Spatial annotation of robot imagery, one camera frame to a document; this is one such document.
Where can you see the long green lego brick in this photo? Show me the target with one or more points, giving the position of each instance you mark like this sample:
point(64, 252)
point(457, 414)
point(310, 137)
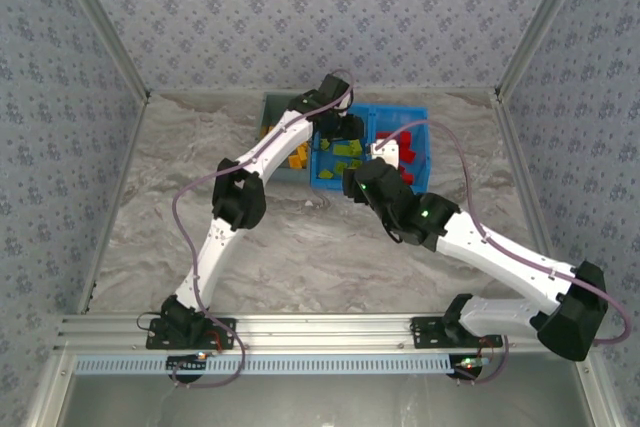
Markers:
point(342, 150)

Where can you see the black controller board with LED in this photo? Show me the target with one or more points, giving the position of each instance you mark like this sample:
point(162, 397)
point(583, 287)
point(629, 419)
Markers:
point(467, 364)
point(185, 363)

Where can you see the aluminium frame post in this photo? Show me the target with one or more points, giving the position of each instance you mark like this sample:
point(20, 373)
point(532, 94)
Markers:
point(105, 22)
point(541, 22)

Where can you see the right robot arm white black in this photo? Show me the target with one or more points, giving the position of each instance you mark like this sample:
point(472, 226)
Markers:
point(500, 257)

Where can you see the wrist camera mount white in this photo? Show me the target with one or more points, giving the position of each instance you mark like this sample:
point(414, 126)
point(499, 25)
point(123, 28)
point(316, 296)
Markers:
point(345, 104)
point(387, 152)

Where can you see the small green lego brick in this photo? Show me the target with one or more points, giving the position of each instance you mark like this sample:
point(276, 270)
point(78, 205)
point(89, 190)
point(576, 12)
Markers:
point(356, 163)
point(325, 145)

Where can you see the grey metal lower tray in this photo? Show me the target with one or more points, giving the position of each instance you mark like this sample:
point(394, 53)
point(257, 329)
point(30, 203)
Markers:
point(320, 402)

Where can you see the orange lego brick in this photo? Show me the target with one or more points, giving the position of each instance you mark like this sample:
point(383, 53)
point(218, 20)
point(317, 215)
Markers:
point(296, 162)
point(267, 132)

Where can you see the aluminium table side rail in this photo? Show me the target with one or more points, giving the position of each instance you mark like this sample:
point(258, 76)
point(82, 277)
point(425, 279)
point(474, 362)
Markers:
point(122, 172)
point(518, 147)

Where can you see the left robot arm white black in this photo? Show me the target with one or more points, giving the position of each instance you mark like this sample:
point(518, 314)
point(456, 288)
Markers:
point(240, 197)

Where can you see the long red lego brick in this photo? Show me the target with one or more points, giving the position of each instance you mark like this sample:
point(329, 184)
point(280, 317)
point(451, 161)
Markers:
point(407, 178)
point(409, 156)

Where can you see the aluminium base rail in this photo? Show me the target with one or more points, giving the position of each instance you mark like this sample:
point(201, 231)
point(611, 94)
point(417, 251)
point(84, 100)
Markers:
point(320, 332)

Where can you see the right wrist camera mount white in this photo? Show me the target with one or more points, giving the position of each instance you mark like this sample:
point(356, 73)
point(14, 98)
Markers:
point(387, 152)

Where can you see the grey plastic bin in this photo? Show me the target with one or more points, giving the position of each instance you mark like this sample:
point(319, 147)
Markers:
point(275, 107)

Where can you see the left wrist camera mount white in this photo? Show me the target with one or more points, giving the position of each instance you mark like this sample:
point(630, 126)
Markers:
point(345, 104)

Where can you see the red lego window frame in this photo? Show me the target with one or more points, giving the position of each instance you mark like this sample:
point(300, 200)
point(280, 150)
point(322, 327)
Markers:
point(385, 135)

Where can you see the blue two-compartment plastic bin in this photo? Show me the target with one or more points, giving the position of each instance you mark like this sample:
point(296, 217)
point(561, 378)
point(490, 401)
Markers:
point(400, 117)

